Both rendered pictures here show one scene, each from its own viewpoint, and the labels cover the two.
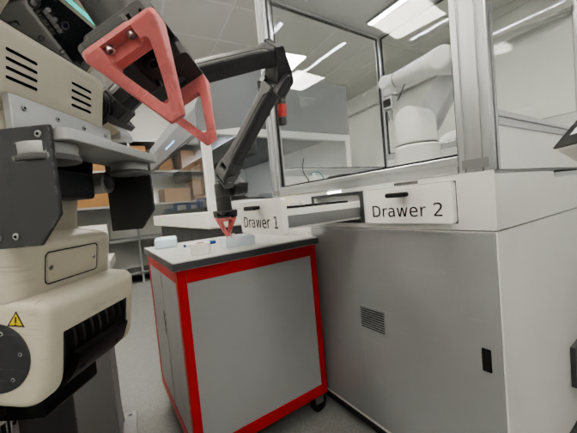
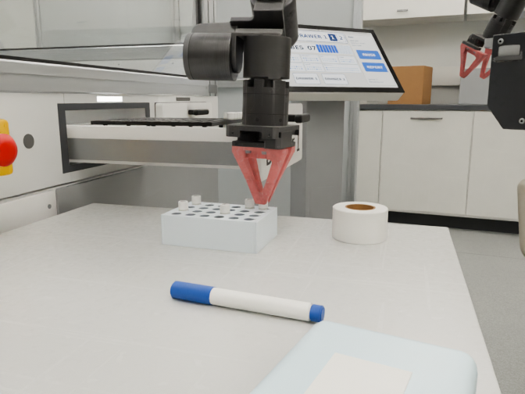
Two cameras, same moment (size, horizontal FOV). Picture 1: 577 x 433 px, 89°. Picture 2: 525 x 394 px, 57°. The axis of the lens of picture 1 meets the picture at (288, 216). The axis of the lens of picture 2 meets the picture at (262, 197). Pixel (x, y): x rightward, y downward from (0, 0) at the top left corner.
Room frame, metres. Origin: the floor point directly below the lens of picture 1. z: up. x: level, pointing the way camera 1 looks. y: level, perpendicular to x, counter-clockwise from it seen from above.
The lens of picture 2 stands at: (1.52, 0.70, 0.94)
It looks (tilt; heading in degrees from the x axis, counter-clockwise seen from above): 11 degrees down; 230
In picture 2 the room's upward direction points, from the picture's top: straight up
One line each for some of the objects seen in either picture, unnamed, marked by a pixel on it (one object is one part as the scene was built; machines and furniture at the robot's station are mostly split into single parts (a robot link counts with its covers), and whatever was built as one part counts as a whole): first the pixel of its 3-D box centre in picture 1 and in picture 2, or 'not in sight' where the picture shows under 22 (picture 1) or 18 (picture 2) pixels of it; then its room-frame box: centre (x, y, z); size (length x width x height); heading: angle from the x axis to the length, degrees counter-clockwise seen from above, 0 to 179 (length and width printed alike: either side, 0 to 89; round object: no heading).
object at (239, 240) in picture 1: (237, 240); (221, 225); (1.18, 0.22, 0.78); 0.12 x 0.08 x 0.04; 122
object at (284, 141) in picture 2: (226, 223); (261, 167); (1.14, 0.25, 0.85); 0.07 x 0.07 x 0.09; 31
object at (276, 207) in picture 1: (261, 216); (280, 137); (0.96, 0.09, 0.87); 0.29 x 0.02 x 0.11; 33
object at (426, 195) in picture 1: (404, 204); (187, 124); (0.88, -0.35, 0.87); 0.29 x 0.02 x 0.11; 33
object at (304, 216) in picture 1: (311, 213); (169, 139); (1.08, -0.09, 0.86); 0.40 x 0.26 x 0.06; 123
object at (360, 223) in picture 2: (200, 248); (359, 222); (1.04, 0.32, 0.78); 0.07 x 0.07 x 0.04
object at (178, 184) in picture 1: (233, 184); not in sight; (2.76, 0.48, 1.13); 1.78 x 1.14 x 0.45; 33
